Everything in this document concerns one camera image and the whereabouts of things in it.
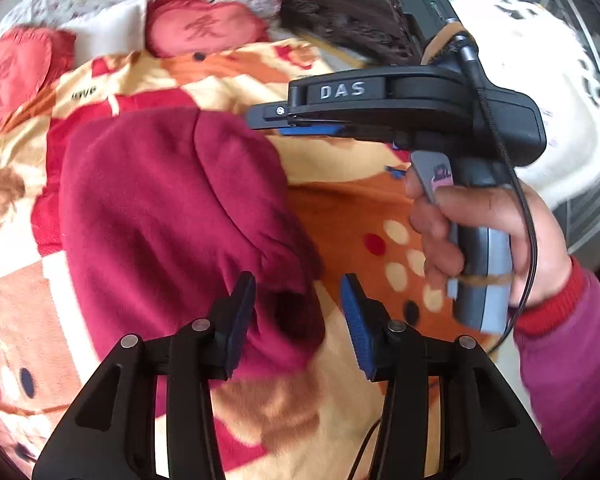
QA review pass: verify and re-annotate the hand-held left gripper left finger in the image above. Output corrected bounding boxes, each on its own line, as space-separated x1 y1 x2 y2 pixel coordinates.
31 271 257 480

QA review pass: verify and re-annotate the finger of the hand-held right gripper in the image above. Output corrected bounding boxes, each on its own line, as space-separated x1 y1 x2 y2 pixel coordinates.
245 101 396 138

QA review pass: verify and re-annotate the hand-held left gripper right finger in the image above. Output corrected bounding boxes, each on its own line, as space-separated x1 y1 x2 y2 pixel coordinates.
340 273 561 480

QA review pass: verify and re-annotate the maroon fleece sweater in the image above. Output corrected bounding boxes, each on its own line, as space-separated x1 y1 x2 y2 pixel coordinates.
59 108 327 381

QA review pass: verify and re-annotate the person's right forearm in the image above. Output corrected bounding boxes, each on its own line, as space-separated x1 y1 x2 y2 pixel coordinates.
512 255 600 480

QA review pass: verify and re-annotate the person's right hand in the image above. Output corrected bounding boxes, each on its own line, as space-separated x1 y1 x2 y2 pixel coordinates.
405 167 573 308

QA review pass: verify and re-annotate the orange and red printed blanket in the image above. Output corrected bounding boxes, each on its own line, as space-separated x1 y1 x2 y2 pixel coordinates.
0 37 531 480

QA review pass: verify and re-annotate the small red heart pillow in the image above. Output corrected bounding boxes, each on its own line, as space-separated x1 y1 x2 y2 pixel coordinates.
145 0 271 58

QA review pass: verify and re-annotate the dark carved wooden headboard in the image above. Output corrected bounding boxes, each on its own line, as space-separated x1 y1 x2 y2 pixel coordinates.
267 0 421 66

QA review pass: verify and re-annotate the white floral armchair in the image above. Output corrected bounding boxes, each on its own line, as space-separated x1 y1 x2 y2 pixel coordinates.
450 0 600 208

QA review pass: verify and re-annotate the white pillow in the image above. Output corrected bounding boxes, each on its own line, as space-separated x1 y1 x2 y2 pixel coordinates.
60 0 148 66

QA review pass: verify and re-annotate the large red heart pillow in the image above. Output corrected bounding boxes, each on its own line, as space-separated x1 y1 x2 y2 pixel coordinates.
0 27 76 133

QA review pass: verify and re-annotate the black cable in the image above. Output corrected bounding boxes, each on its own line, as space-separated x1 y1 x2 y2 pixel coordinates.
352 32 538 480

